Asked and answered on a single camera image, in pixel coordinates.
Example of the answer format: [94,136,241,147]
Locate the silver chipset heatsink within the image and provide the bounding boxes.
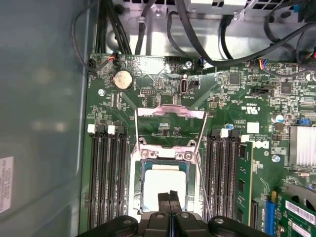
[288,125,316,166]

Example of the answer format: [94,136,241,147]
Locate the silver coin battery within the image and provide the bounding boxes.
[112,70,134,92]

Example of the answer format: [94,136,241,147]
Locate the white case sticker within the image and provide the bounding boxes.
[0,155,14,215]

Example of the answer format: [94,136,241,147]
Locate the green RAM stick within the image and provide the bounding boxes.
[237,140,255,230]

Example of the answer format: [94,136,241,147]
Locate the metal locking lever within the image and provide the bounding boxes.
[195,152,213,220]

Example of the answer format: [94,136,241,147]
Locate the silver CPU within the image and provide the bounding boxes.
[140,159,193,213]

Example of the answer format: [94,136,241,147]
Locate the metal socket cover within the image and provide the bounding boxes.
[134,105,208,155]

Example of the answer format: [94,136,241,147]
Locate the black cable bundle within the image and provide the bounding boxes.
[95,0,133,55]

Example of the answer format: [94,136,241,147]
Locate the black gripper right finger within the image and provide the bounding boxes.
[170,190,269,237]

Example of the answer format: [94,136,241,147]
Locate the thick black cable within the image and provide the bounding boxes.
[177,0,316,67]

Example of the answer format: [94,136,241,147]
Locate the black PC case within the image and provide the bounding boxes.
[0,0,316,237]

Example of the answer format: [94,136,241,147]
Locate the CPU socket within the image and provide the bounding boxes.
[128,144,202,215]

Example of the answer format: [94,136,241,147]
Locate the green motherboard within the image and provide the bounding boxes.
[85,53,316,237]

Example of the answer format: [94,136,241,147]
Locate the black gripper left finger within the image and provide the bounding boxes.
[79,192,171,237]

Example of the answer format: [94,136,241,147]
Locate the blue expansion slot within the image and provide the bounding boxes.
[265,190,277,237]

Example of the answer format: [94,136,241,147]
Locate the black expansion slot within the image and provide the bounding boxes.
[251,198,260,224]

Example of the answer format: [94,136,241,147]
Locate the graphics card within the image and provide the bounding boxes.
[276,185,316,237]

